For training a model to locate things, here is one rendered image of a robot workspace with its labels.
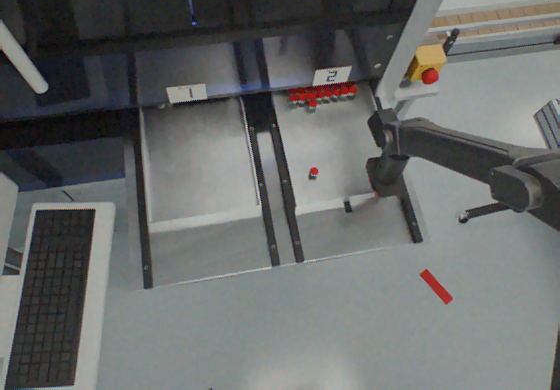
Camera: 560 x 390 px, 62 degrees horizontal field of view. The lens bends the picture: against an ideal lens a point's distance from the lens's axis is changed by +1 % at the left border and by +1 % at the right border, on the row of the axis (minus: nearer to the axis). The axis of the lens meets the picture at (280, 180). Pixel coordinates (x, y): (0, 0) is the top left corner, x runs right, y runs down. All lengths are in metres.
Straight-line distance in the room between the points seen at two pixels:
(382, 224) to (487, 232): 1.17
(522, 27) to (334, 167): 0.68
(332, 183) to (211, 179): 0.30
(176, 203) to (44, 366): 0.44
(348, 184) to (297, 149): 0.16
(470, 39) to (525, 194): 0.90
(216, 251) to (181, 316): 0.90
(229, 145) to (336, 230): 0.34
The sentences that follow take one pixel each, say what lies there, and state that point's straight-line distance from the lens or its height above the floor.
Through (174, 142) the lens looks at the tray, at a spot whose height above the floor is 0.88.
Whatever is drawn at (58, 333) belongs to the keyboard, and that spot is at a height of 0.83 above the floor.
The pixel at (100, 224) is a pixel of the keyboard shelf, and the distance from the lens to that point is 1.23.
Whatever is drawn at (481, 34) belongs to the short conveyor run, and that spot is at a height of 0.93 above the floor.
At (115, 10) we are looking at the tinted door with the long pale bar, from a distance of 0.90.
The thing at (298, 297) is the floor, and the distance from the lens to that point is 1.96.
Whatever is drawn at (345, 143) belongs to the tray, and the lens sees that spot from 1.20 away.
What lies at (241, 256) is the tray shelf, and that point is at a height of 0.88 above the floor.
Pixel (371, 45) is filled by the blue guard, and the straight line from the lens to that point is 1.08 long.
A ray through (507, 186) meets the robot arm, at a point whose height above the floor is 1.45.
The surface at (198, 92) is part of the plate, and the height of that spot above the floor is 1.02.
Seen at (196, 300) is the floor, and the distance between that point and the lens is 1.96.
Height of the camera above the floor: 1.93
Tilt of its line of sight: 67 degrees down
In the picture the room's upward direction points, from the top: 9 degrees clockwise
